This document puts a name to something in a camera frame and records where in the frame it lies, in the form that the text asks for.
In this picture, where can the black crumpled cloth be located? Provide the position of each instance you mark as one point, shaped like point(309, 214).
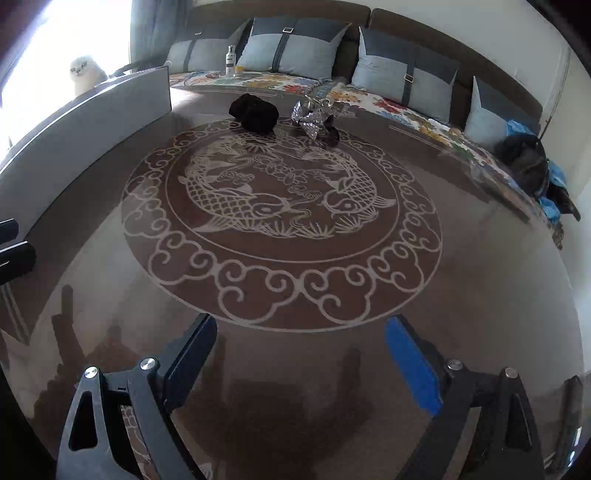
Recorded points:
point(254, 113)

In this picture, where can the dark hair accessory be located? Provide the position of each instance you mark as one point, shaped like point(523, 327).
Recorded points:
point(331, 134)

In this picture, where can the grey curtain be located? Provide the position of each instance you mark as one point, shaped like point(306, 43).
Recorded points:
point(152, 27)

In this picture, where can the white fluffy cat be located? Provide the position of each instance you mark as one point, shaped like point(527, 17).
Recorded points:
point(87, 76)

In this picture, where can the brown patterned wooden desktop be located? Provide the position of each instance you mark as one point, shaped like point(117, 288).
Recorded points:
point(300, 286)

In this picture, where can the dark bag with blue cloth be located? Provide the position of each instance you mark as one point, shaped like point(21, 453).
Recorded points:
point(551, 207)

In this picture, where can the black garment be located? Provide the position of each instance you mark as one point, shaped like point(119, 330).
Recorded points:
point(515, 144)

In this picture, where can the brown sofa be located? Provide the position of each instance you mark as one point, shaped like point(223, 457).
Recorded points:
point(415, 27)

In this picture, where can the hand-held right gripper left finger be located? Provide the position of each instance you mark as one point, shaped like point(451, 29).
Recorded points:
point(189, 355)

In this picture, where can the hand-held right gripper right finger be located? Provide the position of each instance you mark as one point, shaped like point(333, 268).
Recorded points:
point(411, 362)

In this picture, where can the white lotion bottle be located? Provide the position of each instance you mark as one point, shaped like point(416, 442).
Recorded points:
point(230, 60)

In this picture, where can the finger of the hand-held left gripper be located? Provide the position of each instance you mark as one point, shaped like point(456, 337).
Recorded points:
point(7, 230)
point(16, 263)

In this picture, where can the grey white panel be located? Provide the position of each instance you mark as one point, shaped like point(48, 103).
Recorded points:
point(92, 124)

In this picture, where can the brown handbag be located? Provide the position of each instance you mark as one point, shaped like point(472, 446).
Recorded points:
point(531, 173)

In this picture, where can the silver foil bow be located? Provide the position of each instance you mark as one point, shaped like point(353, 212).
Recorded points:
point(311, 115)

